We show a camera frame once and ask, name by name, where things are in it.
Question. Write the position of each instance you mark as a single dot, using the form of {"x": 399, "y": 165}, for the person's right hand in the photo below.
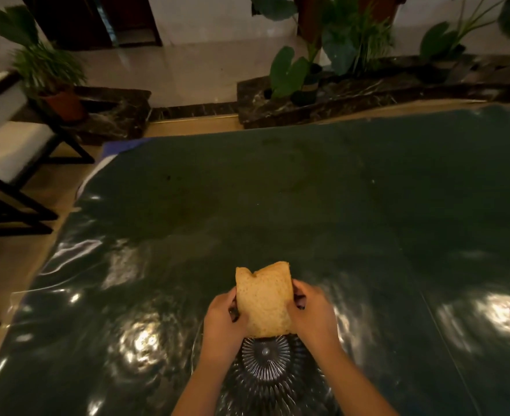
{"x": 315, "y": 320}

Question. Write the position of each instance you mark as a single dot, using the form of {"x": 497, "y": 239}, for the person's left hand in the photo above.
{"x": 220, "y": 331}

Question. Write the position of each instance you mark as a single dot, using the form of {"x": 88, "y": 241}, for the person's right thumb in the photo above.
{"x": 293, "y": 315}

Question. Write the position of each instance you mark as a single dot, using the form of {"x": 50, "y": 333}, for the person's left thumb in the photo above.
{"x": 237, "y": 315}

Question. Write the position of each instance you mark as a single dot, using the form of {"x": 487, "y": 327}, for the slice of brown bread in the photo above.
{"x": 264, "y": 298}

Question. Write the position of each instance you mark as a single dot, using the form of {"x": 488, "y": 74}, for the person's right forearm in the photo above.
{"x": 352, "y": 381}

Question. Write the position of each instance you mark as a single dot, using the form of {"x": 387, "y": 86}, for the person's left forearm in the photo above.
{"x": 198, "y": 387}

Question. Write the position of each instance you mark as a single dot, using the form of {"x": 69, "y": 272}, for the ribbed clear glass plate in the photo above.
{"x": 268, "y": 376}

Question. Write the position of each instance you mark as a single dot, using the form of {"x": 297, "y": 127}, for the dark green plastic table cover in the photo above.
{"x": 307, "y": 220}

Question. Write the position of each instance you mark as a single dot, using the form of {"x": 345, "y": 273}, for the dark marble planter ledge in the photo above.
{"x": 112, "y": 114}
{"x": 389, "y": 88}

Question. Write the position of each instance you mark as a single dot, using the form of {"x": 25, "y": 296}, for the broad-leaf plant in dark pot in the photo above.
{"x": 296, "y": 75}

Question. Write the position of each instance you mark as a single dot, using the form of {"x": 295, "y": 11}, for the tall leafy green plant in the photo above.
{"x": 350, "y": 34}

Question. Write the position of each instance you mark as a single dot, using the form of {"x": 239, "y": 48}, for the potted plant in terracotta pot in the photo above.
{"x": 49, "y": 77}

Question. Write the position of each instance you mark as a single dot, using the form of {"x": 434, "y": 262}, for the large-leaf plant in grey pot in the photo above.
{"x": 450, "y": 43}

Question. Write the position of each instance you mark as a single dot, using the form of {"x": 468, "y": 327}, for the white cushioned dark-frame chair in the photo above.
{"x": 8, "y": 151}

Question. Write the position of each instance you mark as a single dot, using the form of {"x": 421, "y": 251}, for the dark wooden door frame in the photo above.
{"x": 90, "y": 19}

